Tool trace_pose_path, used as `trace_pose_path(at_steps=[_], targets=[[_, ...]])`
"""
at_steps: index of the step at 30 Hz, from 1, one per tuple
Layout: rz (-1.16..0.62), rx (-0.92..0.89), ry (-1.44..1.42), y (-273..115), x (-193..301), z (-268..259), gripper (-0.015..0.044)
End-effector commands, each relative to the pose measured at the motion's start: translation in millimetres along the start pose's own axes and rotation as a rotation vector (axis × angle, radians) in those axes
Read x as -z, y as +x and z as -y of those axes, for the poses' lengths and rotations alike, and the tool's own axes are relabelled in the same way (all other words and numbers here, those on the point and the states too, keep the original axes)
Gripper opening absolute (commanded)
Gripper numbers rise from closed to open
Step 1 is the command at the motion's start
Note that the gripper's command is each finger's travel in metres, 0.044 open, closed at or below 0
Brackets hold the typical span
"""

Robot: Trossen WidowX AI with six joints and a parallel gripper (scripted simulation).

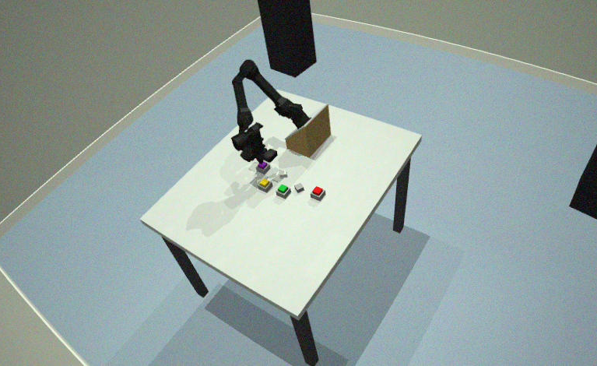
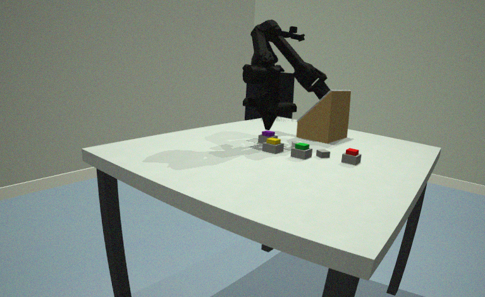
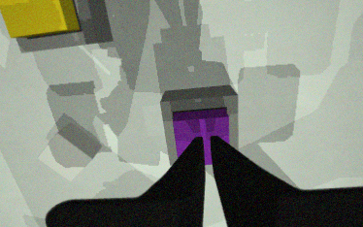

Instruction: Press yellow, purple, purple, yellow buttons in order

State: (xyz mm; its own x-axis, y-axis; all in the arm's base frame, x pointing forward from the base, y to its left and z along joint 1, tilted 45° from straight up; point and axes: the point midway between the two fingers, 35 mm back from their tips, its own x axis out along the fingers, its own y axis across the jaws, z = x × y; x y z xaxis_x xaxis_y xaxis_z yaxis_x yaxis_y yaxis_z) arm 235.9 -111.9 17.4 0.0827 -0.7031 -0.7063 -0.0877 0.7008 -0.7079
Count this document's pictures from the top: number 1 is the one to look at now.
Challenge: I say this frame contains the yellow button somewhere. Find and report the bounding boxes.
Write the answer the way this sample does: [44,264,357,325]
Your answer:
[258,178,273,193]

